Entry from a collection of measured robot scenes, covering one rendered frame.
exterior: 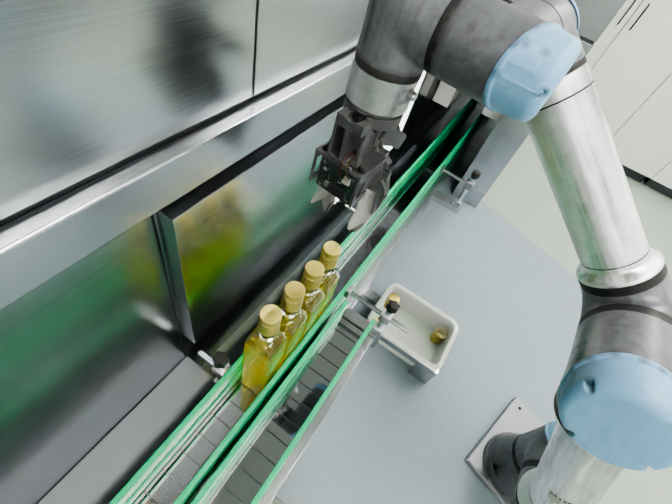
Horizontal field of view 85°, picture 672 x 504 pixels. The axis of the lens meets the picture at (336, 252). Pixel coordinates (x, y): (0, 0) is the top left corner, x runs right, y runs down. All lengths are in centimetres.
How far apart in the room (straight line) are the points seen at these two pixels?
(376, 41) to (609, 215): 33
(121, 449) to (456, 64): 77
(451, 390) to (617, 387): 66
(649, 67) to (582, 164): 373
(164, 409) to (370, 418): 47
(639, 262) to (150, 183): 57
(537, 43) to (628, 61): 385
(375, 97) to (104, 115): 25
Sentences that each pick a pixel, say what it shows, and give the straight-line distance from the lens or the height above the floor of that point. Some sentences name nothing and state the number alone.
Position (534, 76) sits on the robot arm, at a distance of 36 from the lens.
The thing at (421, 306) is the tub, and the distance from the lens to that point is 109.
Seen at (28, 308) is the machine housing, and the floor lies 129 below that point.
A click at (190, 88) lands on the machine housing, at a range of 44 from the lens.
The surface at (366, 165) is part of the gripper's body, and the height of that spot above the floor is 139.
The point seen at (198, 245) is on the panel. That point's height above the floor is 124.
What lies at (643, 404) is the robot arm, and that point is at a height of 136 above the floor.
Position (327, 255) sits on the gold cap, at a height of 116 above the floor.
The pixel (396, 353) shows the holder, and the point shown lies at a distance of 102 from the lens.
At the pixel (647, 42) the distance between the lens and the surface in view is 418.
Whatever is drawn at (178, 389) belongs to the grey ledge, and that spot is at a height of 88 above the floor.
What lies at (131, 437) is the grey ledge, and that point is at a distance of 82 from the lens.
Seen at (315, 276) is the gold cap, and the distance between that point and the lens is 62.
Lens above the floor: 167
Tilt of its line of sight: 50 degrees down
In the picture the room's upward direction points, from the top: 20 degrees clockwise
